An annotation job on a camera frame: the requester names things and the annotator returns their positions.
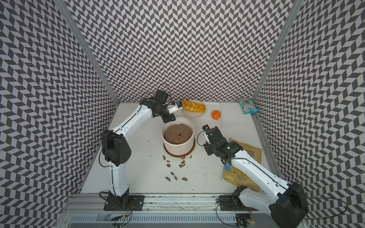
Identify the white ceramic pot with mud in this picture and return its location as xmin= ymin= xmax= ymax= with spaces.
xmin=161 ymin=117 xmax=195 ymax=144

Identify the white cutting board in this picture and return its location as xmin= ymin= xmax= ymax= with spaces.
xmin=174 ymin=102 xmax=221 ymax=129

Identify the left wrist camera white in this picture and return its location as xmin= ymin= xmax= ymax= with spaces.
xmin=167 ymin=101 xmax=183 ymax=114

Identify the aluminium corner post left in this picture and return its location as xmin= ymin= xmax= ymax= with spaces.
xmin=54 ymin=0 xmax=119 ymax=105

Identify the white round plate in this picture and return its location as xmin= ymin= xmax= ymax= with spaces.
xmin=182 ymin=100 xmax=205 ymax=118

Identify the yellow chips bag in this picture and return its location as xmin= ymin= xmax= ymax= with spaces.
xmin=222 ymin=138 xmax=263 ymax=192

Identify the metal base rail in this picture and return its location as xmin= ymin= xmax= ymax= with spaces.
xmin=58 ymin=193 xmax=277 ymax=228

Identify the aluminium corner post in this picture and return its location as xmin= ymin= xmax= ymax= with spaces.
xmin=252 ymin=0 xmax=304 ymax=102
xmin=54 ymin=0 xmax=119 ymax=105

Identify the golden bread loaf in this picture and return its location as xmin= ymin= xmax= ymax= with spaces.
xmin=181 ymin=100 xmax=206 ymax=113

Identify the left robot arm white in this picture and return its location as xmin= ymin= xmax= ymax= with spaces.
xmin=101 ymin=90 xmax=183 ymax=197

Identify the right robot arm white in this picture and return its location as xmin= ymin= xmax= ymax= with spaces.
xmin=202 ymin=125 xmax=309 ymax=228

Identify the aluminium corner post right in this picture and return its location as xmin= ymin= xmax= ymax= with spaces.
xmin=252 ymin=0 xmax=304 ymax=102

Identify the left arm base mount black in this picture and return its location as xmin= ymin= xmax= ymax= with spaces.
xmin=103 ymin=190 xmax=145 ymax=211

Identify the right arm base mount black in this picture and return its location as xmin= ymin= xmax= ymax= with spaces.
xmin=216 ymin=185 xmax=249 ymax=211

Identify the small orange pumpkin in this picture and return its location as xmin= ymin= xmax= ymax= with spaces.
xmin=211 ymin=110 xmax=221 ymax=120

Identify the teal snack packet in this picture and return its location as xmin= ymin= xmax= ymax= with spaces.
xmin=238 ymin=98 xmax=259 ymax=114

